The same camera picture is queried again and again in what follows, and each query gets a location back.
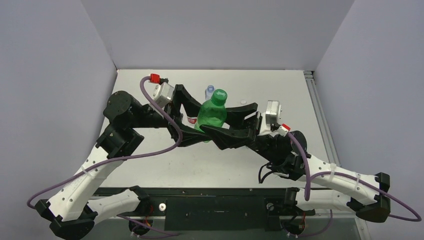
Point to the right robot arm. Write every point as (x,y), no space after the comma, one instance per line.
(327,186)

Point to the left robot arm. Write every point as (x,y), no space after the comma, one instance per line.
(71,212)

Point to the red label clear bottle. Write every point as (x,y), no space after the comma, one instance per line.
(192,120)

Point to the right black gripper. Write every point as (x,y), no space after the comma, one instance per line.
(255,129)

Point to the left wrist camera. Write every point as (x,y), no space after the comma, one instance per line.
(163,93)

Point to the green bottle cap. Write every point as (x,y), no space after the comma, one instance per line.
(219,97)

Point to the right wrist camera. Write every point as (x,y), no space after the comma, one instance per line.
(270,122)

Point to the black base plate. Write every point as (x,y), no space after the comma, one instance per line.
(220,209)

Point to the aluminium frame rail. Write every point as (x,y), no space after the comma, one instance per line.
(330,148)

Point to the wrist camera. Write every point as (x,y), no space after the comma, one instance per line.
(270,122)
(163,93)

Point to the green plastic bottle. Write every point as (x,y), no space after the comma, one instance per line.
(210,114)

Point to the clear bluish bottle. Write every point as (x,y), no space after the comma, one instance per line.
(209,92)

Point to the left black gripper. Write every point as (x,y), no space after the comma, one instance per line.
(191,108)

